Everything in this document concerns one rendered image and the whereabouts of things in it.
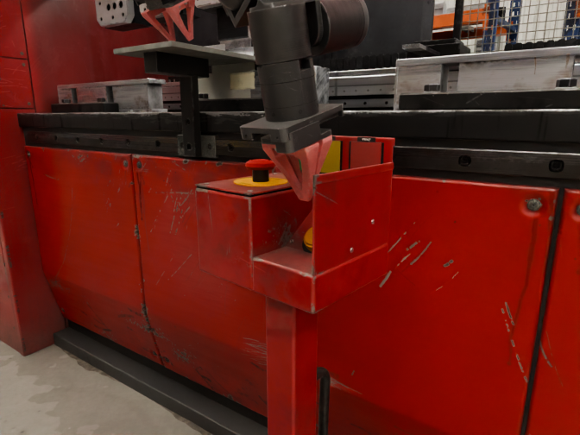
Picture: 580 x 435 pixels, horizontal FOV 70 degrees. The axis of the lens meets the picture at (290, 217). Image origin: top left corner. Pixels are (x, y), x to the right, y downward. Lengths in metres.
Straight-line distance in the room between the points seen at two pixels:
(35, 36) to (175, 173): 0.88
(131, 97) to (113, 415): 0.95
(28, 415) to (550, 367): 1.37
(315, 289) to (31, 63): 1.47
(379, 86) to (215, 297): 0.68
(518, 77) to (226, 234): 0.55
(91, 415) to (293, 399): 0.96
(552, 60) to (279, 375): 0.64
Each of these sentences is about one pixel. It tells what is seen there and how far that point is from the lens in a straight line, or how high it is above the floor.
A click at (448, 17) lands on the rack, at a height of 1.38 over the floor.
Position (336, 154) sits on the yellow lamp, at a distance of 0.58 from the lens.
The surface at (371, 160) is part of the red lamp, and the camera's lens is 0.55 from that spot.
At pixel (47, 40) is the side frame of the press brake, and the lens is 1.80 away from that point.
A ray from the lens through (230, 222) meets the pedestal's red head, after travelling 0.51.
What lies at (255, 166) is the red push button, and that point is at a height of 0.80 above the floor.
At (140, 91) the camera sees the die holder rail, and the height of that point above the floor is 0.94.
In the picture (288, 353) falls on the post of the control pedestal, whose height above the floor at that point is 0.56.
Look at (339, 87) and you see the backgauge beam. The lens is 1.21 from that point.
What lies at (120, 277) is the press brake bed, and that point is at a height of 0.39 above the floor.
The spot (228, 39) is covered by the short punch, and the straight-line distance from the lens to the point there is 1.13.
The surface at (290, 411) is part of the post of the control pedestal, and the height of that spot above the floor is 0.47.
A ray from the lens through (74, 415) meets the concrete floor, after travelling 1.51.
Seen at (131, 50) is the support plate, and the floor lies 0.99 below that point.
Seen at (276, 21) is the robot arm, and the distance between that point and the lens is 0.42.
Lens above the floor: 0.87
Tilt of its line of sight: 14 degrees down
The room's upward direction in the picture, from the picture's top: straight up
